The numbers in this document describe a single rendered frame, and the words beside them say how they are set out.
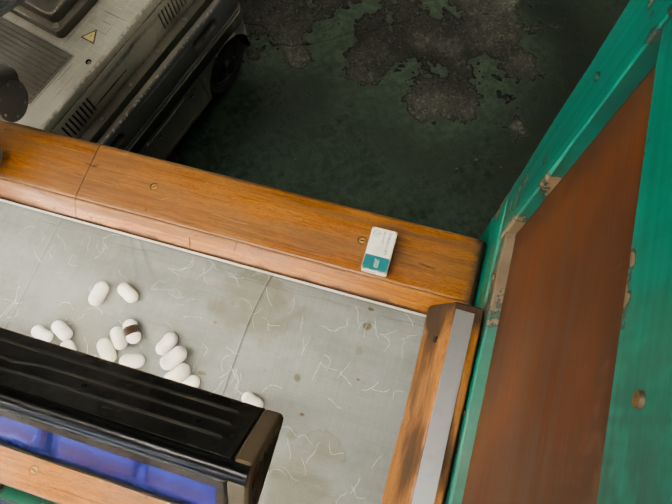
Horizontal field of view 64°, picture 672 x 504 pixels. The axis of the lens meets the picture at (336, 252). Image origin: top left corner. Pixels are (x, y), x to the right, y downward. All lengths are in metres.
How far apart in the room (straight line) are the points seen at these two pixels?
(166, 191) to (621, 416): 0.68
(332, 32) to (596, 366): 1.68
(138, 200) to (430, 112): 1.12
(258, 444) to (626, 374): 0.23
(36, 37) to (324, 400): 1.10
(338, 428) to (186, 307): 0.27
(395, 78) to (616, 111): 1.41
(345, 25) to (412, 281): 1.33
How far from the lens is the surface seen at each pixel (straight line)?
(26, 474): 0.82
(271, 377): 0.74
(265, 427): 0.40
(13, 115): 0.86
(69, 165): 0.90
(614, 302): 0.33
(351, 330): 0.74
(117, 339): 0.79
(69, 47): 1.44
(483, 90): 1.82
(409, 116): 1.73
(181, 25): 1.53
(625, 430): 0.26
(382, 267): 0.71
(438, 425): 0.61
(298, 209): 0.76
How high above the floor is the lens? 1.47
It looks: 72 degrees down
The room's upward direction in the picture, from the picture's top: 9 degrees counter-clockwise
